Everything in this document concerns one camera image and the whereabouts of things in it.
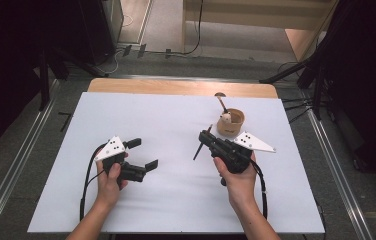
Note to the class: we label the light wooden furniture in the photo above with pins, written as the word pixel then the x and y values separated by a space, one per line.
pixel 242 13

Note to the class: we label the black makeup brush orange tip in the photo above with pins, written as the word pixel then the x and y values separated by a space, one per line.
pixel 198 150
pixel 223 105

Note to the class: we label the person's left hand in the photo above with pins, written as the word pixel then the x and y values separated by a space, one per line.
pixel 107 190

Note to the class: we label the black metal stand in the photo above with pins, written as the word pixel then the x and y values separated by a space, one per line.
pixel 44 83

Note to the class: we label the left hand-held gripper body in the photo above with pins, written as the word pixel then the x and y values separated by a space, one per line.
pixel 111 149

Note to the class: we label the wooden cup with bear figure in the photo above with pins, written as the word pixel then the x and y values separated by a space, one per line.
pixel 231 122

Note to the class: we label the black cabinet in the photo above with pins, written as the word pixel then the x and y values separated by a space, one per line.
pixel 89 30

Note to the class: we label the black tripod stand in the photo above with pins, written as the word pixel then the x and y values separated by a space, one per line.
pixel 316 76

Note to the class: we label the wooden table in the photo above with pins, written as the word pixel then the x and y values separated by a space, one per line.
pixel 176 87

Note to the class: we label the small dark round object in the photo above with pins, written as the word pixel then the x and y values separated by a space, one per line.
pixel 220 94

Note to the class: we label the white table cover board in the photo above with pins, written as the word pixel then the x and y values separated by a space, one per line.
pixel 176 206

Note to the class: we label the metal floor rail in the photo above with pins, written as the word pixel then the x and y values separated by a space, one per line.
pixel 339 173
pixel 16 160

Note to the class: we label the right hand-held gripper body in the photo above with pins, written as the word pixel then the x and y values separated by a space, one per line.
pixel 232 155

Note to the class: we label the person's right hand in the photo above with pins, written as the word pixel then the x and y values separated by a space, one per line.
pixel 239 185

